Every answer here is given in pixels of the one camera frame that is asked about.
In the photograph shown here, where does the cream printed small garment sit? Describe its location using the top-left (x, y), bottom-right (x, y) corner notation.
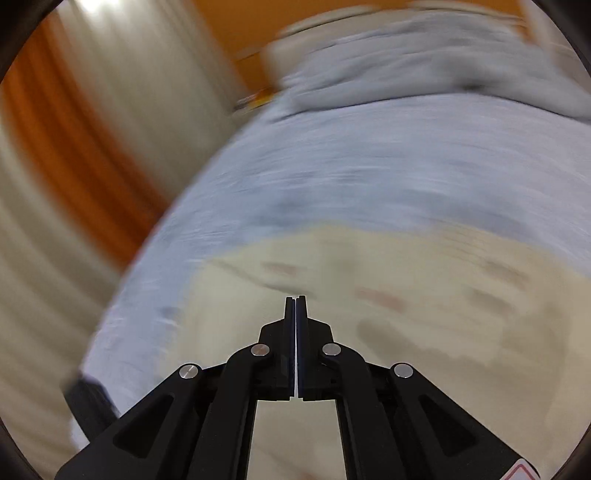
top-left (175, 225), bottom-right (591, 480)

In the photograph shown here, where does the white curtain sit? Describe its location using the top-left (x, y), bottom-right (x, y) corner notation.
top-left (0, 0), bottom-right (241, 462)

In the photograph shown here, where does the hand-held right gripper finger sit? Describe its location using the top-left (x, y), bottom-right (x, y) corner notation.
top-left (295, 296), bottom-right (542, 480)
top-left (54, 296), bottom-right (296, 480)

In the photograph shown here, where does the dark cloth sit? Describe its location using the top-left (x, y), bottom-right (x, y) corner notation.
top-left (62, 375), bottom-right (120, 443)

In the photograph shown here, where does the grey blanket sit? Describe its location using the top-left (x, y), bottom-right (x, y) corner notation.
top-left (265, 9), bottom-right (591, 121)

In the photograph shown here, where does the light blue-grey bed sheet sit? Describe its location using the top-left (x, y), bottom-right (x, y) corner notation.
top-left (79, 95), bottom-right (591, 418)

